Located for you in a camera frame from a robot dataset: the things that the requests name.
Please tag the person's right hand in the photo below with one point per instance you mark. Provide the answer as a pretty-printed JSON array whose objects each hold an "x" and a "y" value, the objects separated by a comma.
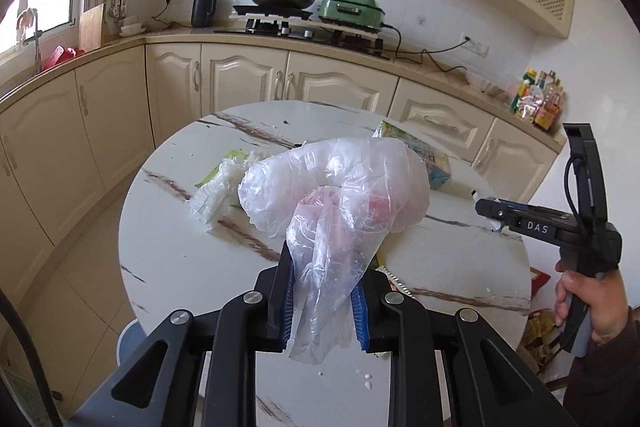
[{"x": 607, "y": 307}]

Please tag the round white marble table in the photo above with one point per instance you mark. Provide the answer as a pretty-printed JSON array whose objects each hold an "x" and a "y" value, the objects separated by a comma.
[{"x": 200, "y": 267}]

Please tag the wide white wall socket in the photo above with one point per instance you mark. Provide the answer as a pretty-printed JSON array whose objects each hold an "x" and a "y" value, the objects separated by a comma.
[{"x": 476, "y": 45}]

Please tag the group of condiment bottles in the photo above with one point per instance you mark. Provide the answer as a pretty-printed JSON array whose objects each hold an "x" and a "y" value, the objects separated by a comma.
[{"x": 537, "y": 99}]

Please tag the striped snack packet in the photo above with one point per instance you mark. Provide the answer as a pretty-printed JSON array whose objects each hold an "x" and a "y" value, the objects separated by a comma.
[{"x": 400, "y": 284}]

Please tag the person's right forearm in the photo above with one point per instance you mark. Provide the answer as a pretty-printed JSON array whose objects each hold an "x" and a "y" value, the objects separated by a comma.
[{"x": 610, "y": 382}]

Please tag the pink items in sink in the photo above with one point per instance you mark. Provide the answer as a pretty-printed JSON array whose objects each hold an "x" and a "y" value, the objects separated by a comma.
[{"x": 62, "y": 57}]

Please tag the stack of white bowls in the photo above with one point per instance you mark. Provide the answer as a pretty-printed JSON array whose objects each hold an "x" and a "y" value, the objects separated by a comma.
[{"x": 132, "y": 27}]

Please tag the green foil packet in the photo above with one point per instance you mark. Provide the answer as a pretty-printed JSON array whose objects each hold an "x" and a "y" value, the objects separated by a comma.
[{"x": 210, "y": 174}]

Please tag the clear plastic bag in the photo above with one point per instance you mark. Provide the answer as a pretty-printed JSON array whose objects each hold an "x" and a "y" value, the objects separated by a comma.
[{"x": 340, "y": 207}]

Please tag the yellow printed bag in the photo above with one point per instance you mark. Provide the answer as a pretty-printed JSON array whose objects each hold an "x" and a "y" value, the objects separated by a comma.
[{"x": 540, "y": 332}]

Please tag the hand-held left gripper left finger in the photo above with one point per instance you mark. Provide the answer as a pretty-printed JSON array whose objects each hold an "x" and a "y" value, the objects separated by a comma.
[{"x": 287, "y": 307}]

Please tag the cream kitchen base cabinets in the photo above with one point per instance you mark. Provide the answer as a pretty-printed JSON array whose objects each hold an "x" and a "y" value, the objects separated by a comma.
[{"x": 240, "y": 77}]

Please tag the red box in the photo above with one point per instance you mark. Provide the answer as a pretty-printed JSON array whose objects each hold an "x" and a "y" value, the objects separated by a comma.
[{"x": 540, "y": 278}]

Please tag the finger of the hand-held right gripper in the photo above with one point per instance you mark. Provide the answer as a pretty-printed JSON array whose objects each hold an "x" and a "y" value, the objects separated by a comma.
[{"x": 492, "y": 209}]

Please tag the green carton box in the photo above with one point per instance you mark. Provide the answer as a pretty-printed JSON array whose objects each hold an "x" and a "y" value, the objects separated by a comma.
[{"x": 435, "y": 172}]

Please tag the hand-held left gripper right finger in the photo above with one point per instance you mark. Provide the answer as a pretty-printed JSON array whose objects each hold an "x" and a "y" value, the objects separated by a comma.
[{"x": 359, "y": 322}]

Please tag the green electric cooker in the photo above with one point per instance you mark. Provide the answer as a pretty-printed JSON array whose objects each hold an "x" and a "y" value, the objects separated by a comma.
[{"x": 350, "y": 9}]

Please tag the wooden cutting board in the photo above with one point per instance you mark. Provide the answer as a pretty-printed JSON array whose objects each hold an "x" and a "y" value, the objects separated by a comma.
[{"x": 91, "y": 27}]

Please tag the clear plastic wrap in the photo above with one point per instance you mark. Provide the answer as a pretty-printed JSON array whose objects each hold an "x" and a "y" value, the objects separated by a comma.
[{"x": 215, "y": 194}]

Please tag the black electric kettle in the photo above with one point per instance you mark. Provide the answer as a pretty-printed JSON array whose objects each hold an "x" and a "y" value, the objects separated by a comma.
[{"x": 202, "y": 9}]

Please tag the metal sink faucet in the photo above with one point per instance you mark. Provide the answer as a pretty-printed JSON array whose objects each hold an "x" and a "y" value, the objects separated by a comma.
[{"x": 36, "y": 42}]

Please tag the black portable induction cooker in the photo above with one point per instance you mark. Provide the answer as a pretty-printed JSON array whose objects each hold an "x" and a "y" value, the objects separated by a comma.
[{"x": 272, "y": 11}]

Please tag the black gas stove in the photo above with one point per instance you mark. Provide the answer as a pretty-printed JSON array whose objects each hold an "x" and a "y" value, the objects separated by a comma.
[{"x": 300, "y": 34}]

